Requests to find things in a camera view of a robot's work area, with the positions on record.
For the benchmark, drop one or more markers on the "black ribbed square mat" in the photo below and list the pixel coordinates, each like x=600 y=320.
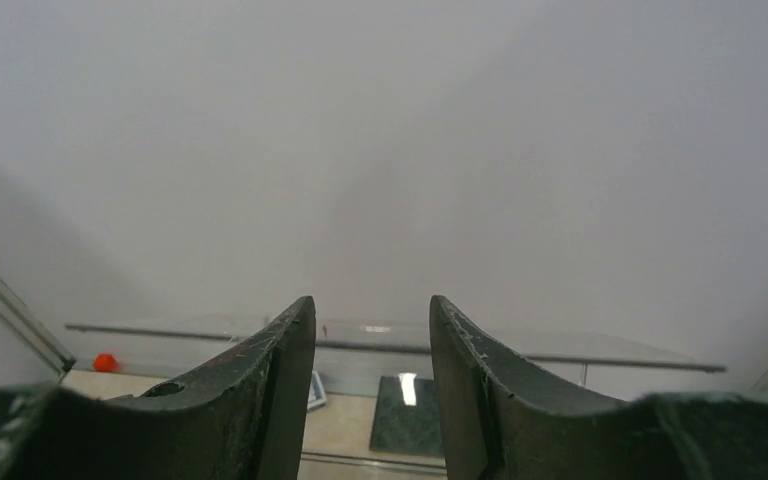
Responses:
x=407 y=417

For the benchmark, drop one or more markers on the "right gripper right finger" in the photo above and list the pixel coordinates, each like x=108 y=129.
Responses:
x=504 y=417

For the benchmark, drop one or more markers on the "small red cube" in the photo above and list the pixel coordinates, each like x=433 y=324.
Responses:
x=105 y=363

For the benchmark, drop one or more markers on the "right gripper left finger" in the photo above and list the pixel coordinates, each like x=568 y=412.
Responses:
x=239 y=415

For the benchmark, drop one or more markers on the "clear acrylic makeup organizer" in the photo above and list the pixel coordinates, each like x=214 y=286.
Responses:
x=352 y=355

